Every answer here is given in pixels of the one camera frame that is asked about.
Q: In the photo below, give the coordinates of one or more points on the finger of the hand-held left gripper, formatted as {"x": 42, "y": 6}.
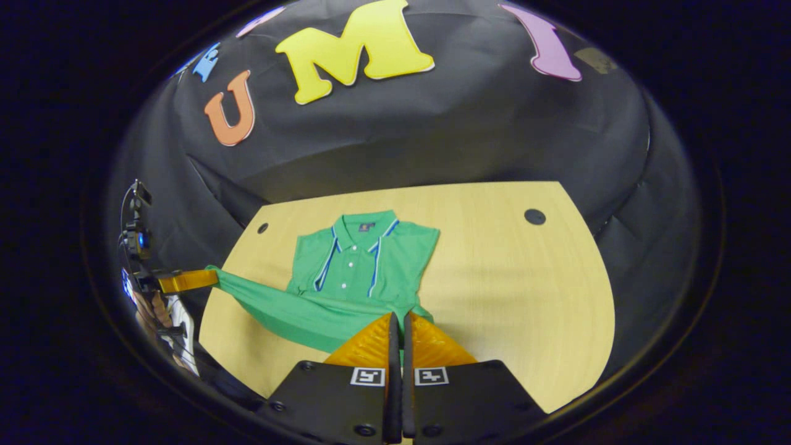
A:
{"x": 188, "y": 281}

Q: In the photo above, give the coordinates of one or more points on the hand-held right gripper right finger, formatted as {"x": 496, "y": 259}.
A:
{"x": 469, "y": 402}

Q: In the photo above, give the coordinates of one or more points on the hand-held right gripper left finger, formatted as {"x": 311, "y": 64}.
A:
{"x": 334, "y": 402}

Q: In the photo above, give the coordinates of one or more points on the green T-shirt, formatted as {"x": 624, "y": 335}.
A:
{"x": 358, "y": 272}

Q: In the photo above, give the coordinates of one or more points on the translucent tape patch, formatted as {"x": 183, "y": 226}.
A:
{"x": 595, "y": 60}

